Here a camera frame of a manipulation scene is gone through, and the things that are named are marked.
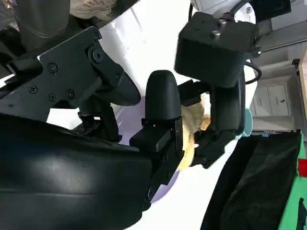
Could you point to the pale green mug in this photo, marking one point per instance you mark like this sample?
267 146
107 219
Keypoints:
249 122

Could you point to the lilac plate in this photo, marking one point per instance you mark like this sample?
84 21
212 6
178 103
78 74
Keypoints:
165 189

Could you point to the green cloth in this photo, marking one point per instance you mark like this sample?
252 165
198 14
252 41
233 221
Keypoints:
293 206

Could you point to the red object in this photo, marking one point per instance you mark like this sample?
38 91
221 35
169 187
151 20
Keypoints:
302 167

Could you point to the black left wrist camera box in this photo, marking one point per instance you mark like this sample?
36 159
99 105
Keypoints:
211 52

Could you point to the white drawer cabinet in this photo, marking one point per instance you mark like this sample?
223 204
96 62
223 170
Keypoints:
271 100

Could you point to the wooden board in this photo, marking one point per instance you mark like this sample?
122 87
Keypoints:
302 83

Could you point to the dark monitor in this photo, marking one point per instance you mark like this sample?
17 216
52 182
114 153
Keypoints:
273 8

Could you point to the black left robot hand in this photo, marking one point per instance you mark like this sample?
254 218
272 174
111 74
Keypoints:
227 107

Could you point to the cream textured fabric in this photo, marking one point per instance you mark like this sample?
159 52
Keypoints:
91 8

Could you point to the dark grey padded object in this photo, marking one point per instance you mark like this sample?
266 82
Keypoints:
40 19

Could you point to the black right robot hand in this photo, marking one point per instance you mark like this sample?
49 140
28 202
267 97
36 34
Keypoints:
60 179

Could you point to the black backdrop cloth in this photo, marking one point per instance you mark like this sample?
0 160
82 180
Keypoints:
254 182

